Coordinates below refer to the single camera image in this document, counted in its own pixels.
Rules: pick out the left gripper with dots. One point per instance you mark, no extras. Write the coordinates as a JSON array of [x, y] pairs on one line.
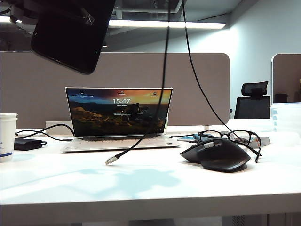
[[21, 11]]

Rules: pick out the black smartphone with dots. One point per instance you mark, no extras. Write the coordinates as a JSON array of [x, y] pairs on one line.
[[70, 47]]

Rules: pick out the wide brown desk partition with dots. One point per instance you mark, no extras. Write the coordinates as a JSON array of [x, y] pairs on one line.
[[35, 94]]

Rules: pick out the white desk socket box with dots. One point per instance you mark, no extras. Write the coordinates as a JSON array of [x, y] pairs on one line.
[[58, 131]]

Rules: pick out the narrow brown desk partition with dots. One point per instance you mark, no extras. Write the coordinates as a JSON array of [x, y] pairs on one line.
[[287, 75]]

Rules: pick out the black ceiling spotlight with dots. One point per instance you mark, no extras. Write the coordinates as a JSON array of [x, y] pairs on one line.
[[105, 46]]

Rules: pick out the long ceiling light strip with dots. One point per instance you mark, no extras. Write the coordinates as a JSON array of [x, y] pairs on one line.
[[141, 23]]

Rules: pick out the silver laptop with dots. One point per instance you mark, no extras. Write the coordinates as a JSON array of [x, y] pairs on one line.
[[94, 113]]

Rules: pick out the black power adapter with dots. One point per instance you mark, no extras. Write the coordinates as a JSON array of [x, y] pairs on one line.
[[27, 144]]

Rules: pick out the white paper cup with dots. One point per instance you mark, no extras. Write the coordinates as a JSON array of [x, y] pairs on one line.
[[7, 136]]

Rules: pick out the black-framed eyeglasses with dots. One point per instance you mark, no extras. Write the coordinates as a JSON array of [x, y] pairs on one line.
[[227, 134]]

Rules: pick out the black mesh office chair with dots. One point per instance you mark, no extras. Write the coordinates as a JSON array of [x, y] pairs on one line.
[[252, 108]]

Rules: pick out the black computer mouse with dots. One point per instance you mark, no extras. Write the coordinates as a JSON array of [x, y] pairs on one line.
[[218, 157]]

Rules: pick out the small black box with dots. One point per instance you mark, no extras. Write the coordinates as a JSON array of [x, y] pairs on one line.
[[281, 98]]

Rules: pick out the translucent plastic storage boxes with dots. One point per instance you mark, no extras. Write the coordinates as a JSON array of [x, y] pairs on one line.
[[287, 117]]

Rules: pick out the white partition bracket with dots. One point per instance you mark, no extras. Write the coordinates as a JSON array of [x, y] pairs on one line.
[[207, 128]]

